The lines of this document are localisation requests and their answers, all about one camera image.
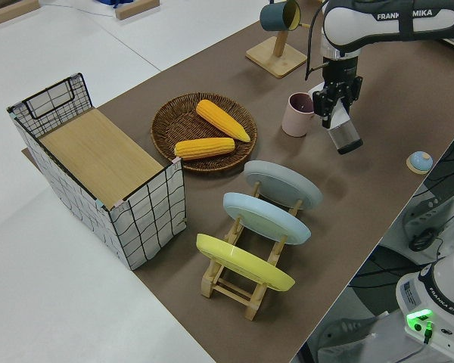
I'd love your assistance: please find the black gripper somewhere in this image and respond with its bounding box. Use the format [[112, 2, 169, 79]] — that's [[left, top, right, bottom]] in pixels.
[[312, 71, 364, 130]]

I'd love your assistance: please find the pink mug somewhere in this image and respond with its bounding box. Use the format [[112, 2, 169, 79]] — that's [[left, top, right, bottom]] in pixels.
[[281, 92, 319, 138]]

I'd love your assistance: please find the wooden mug rack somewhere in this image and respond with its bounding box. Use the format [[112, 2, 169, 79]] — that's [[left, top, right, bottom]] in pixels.
[[244, 0, 312, 79]]

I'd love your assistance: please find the brown table mat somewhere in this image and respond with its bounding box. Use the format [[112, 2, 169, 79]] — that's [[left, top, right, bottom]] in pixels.
[[20, 0, 454, 363]]

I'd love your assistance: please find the grey plate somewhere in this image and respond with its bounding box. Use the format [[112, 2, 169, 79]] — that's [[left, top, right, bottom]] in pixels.
[[243, 160, 323, 212]]

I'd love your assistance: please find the teal mug yellow inside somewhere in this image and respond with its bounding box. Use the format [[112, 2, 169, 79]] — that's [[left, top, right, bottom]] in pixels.
[[260, 0, 302, 33]]

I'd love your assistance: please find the yellow corn cob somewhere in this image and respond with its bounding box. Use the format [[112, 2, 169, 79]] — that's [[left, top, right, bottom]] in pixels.
[[195, 99, 252, 144], [173, 137, 236, 161]]

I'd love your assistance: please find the light blue plate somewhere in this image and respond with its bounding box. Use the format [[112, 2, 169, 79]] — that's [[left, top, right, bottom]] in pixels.
[[222, 191, 312, 247]]

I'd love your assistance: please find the grey power strip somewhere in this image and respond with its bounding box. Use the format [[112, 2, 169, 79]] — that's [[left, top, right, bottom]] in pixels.
[[313, 316, 379, 355], [400, 192, 453, 243]]

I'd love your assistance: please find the brown wicker basket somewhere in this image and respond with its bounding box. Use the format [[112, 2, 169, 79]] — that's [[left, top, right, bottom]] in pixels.
[[150, 92, 258, 175]]

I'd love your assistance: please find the yellow plate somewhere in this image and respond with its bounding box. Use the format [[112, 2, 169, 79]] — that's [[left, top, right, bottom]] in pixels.
[[195, 233, 297, 293]]

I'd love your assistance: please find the wooden block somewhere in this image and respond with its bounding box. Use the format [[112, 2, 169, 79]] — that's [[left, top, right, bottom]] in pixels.
[[114, 0, 160, 20], [0, 0, 40, 26]]

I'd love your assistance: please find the wooden plate rack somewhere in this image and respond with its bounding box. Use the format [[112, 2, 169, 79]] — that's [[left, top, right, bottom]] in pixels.
[[200, 180, 303, 321]]

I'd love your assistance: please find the white robot mounting platform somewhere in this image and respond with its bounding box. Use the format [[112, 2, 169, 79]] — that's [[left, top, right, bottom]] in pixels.
[[291, 313, 454, 363]]

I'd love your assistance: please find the wooden board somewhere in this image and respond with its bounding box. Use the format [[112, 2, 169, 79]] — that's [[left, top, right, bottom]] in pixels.
[[39, 109, 164, 210]]

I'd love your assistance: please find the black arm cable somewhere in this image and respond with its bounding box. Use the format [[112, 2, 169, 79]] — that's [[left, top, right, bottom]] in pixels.
[[304, 0, 328, 81]]

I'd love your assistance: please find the black wire basket white liner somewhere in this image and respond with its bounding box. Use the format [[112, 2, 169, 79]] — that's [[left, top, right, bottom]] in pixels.
[[6, 71, 186, 271]]

